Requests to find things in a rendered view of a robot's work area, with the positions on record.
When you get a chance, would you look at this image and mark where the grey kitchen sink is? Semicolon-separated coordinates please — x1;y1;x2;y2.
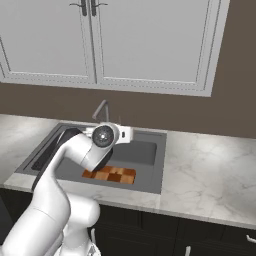
14;122;168;195

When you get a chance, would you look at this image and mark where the grey sink faucet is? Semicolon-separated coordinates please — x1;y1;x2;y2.
91;99;111;123

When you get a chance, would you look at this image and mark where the dark base cupboard door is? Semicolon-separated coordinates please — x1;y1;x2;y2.
96;229;176;256

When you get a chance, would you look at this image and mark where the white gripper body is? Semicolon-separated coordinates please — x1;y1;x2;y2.
82;123;135;145

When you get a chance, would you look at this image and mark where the checkered wooden cutting board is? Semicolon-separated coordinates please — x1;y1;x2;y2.
81;165;137;185

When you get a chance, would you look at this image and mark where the dark cupboard door handle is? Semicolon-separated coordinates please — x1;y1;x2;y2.
69;0;89;17
90;0;109;17

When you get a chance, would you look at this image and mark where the dark base cupboard drawer front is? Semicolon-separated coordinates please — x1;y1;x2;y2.
229;225;256;250
176;217;232;244
95;203;178;240

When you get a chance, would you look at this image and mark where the white wall cupboard door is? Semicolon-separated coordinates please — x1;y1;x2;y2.
0;0;98;85
88;0;231;98

